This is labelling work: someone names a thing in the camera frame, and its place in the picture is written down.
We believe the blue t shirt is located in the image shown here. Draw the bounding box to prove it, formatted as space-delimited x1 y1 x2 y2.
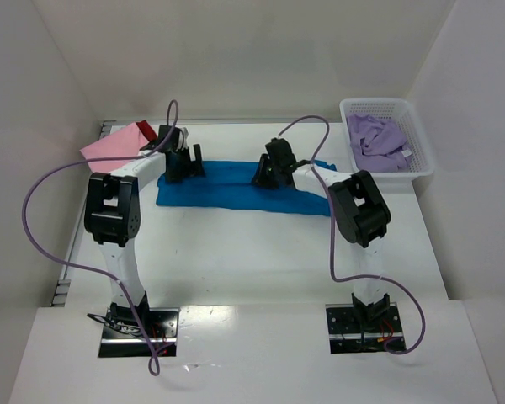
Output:
156 161 330 217

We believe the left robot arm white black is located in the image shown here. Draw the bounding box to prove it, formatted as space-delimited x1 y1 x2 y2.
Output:
84 125 205 327

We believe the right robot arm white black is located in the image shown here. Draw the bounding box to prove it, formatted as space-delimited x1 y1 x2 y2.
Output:
252 138 391 331

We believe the dark red folded t shirt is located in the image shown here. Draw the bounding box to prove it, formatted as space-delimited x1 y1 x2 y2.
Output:
136 120 158 142

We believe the pink folded t shirt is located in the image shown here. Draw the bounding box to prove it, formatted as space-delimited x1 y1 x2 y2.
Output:
81 123 148 173

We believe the lavender t shirt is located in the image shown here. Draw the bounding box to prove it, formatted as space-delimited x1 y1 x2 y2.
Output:
346 114 412 173

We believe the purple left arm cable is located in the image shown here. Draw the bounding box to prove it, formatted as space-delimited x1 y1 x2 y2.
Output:
21 99 181 376

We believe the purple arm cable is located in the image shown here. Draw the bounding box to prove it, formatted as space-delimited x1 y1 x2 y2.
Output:
21 99 181 376
277 116 427 357

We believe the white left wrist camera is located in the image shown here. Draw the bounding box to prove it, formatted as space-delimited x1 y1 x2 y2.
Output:
176 127 189 151

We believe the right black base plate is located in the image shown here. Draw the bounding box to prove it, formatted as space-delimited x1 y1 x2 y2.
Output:
326 304 407 354

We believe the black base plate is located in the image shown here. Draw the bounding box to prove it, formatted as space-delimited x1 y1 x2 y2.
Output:
87 308 180 358
326 304 407 354

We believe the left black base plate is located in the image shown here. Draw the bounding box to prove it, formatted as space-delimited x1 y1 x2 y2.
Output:
87 308 180 358

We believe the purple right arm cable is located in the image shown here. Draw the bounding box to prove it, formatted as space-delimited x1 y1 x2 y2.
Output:
277 116 427 357

